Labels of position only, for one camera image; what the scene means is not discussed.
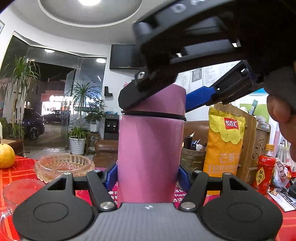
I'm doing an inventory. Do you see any snack packet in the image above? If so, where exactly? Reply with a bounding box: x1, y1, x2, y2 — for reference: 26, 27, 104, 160
272, 158, 292, 188

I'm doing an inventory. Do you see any pink thermos bottle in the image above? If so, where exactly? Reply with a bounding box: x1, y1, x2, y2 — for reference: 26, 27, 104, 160
117, 114, 184, 205

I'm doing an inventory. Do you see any wall mounted black television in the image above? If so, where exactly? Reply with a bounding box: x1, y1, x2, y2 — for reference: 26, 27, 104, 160
109, 44, 145, 69

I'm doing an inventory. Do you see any white pot plant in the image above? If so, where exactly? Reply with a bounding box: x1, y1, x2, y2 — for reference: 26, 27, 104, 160
66, 81, 107, 155

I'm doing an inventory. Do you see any red drink bottle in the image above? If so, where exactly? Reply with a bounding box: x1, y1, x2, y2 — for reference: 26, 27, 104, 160
252, 144, 276, 195

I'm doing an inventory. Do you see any yellow orange fruit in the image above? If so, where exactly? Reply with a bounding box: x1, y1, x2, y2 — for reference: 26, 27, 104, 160
0, 144, 16, 169

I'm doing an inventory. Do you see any brown leather sofa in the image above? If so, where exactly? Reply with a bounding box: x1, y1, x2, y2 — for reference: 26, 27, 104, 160
92, 120, 209, 168

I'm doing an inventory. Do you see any person's hand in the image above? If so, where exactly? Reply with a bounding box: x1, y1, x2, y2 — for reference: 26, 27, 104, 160
267, 95, 296, 161

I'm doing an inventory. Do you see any brown cardboard box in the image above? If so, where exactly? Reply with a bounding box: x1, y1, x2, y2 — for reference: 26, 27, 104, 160
214, 103, 270, 185

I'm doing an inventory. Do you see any glass ashtray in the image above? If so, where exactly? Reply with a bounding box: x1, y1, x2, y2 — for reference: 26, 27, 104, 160
34, 153, 95, 183

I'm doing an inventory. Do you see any black water dispenser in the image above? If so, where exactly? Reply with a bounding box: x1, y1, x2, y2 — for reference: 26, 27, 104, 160
104, 113, 119, 141

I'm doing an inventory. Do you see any orange yellow snack bag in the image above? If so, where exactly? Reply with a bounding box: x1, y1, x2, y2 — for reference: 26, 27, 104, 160
203, 106, 246, 196

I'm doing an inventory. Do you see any frosted glass mug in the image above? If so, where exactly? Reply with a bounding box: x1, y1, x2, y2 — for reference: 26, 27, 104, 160
1, 179, 45, 240

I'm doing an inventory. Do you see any dark blue car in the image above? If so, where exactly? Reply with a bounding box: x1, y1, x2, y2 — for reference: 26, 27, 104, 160
22, 108, 45, 141

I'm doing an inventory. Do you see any pink thermos cap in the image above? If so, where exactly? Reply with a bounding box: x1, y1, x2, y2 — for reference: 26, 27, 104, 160
121, 84, 186, 121

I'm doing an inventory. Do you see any woven pen holder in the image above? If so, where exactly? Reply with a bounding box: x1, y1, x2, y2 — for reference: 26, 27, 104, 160
180, 131, 208, 172

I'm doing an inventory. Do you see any tall palm plant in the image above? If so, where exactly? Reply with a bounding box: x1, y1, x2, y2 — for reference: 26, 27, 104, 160
1, 56, 40, 139

